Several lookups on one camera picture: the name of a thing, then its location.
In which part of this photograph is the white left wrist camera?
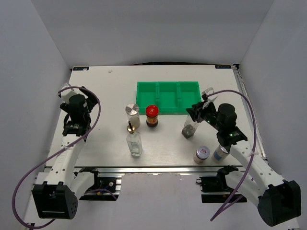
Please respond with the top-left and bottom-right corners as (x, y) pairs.
(58, 83), (77, 104)

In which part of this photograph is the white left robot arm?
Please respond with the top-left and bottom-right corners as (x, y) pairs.
(32, 83), (101, 219)

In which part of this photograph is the red-lid dark sauce jar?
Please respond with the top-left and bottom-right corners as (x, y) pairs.
(145, 104), (159, 127)

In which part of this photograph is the glass cruet with dark spice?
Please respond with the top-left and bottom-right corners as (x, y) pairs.
(181, 115), (201, 139)

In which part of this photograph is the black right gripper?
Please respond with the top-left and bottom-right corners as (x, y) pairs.
(186, 100), (224, 132)

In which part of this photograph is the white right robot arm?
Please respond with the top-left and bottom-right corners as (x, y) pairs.
(186, 102), (302, 227)

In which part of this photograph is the right blue table sticker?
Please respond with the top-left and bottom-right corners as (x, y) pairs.
(215, 65), (232, 69)

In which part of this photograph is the clear glass cruet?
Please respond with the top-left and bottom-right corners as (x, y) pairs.
(126, 121), (142, 157)

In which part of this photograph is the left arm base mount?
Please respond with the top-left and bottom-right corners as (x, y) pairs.
(74, 168), (120, 201)

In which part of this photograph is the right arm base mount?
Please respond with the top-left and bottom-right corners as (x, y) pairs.
(195, 166), (232, 204)

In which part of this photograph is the silver-lid white powder jar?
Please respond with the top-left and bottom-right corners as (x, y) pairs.
(125, 103), (141, 129)

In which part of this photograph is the red-label lid small jar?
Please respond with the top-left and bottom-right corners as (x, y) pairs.
(193, 146), (211, 164)

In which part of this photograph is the aluminium side rail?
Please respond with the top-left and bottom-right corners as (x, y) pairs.
(232, 64), (249, 98)

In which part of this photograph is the green three-compartment tray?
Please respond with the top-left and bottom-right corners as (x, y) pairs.
(136, 81), (201, 115)

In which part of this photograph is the blue-label white shaker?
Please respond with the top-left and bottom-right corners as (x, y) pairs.
(212, 145), (229, 163)

